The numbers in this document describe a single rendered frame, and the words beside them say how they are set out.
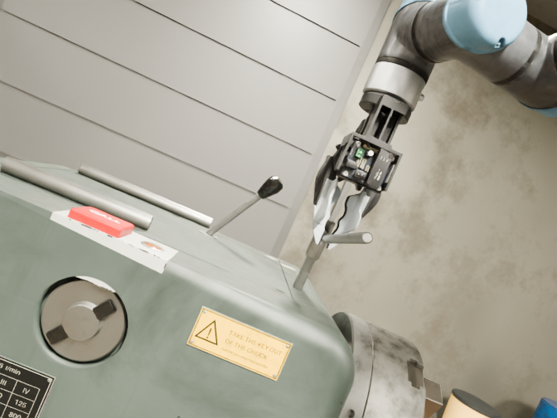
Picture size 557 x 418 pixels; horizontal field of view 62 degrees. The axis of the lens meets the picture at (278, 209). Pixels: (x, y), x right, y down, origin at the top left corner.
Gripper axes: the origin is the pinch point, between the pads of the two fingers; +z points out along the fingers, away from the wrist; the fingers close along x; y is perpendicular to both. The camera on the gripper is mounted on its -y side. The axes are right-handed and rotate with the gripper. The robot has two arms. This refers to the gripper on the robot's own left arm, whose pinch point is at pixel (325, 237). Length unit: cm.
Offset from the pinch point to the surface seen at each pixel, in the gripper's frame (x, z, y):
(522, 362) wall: 264, 40, -326
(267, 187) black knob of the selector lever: -10.0, -3.6, -16.8
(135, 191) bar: -33.4, 7.6, -29.4
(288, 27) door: -37, -125, -286
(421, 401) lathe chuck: 22.6, 16.3, -0.2
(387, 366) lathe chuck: 16.9, 14.0, -2.6
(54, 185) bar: -36.0, 7.8, 3.0
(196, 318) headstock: -12.0, 13.6, 13.8
